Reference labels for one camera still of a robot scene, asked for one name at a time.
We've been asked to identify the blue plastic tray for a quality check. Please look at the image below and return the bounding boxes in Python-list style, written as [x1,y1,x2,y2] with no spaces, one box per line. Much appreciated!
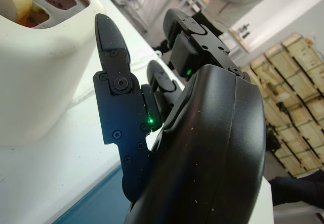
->
[52,168,133,224]

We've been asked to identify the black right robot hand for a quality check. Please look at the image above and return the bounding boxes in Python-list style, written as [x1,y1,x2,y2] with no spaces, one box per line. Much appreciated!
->
[92,8,267,224]

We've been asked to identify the toast slice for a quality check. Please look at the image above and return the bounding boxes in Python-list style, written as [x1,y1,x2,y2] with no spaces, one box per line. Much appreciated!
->
[0,0,33,24]

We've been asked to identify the cream white toaster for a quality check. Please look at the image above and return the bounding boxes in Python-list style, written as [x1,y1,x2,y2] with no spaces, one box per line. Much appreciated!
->
[0,0,133,147]

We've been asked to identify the stacked wooden crates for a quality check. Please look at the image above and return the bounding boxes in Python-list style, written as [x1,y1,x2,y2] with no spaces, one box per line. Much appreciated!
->
[240,33,324,178]

